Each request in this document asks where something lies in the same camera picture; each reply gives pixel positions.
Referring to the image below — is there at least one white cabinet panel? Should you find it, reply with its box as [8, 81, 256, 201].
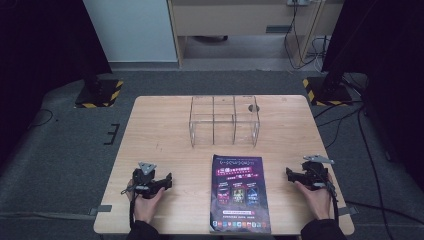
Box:
[82, 0, 178, 64]

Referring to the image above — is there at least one person's right hand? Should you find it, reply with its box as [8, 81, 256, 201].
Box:
[294, 173, 335, 222]

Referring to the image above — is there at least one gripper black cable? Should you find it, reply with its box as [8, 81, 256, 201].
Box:
[324, 178, 340, 225]
[120, 184, 138, 231]

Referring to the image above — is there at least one hanging black cable bundle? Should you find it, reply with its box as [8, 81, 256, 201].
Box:
[283, 0, 332, 72]

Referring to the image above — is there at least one light wooden desk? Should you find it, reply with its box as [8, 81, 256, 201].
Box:
[166, 0, 345, 68]

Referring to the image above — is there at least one thin black floor cable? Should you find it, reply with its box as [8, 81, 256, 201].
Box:
[27, 108, 58, 130]

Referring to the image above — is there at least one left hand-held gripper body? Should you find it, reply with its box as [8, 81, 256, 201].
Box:
[132, 161, 162, 200]

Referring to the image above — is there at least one person's left hand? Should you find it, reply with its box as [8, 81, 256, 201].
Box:
[126, 179, 167, 224]

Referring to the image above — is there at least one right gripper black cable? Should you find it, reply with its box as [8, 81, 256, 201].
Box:
[324, 178, 340, 225]

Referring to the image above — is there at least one black curtain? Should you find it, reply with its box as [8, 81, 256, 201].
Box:
[321, 0, 424, 183]
[0, 0, 113, 168]

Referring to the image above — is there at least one grey tape strip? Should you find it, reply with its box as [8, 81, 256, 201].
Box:
[337, 205, 360, 217]
[88, 204, 113, 217]

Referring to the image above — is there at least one long black floor cable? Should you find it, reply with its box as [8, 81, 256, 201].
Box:
[357, 106, 396, 240]

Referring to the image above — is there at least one purple magazine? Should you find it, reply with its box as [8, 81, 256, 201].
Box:
[209, 153, 272, 235]

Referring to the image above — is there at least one clear acrylic file rack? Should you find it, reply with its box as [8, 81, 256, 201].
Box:
[188, 95, 261, 149]

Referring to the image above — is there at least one thick black floor cable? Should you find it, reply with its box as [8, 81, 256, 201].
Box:
[345, 199, 424, 226]

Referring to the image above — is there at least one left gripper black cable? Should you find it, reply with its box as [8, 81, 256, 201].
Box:
[120, 184, 138, 231]

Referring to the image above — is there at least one striped black stand base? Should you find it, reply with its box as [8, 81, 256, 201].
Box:
[302, 76, 354, 107]
[74, 78, 125, 109]

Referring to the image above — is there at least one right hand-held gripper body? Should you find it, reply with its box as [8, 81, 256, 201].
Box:
[300, 153, 336, 192]

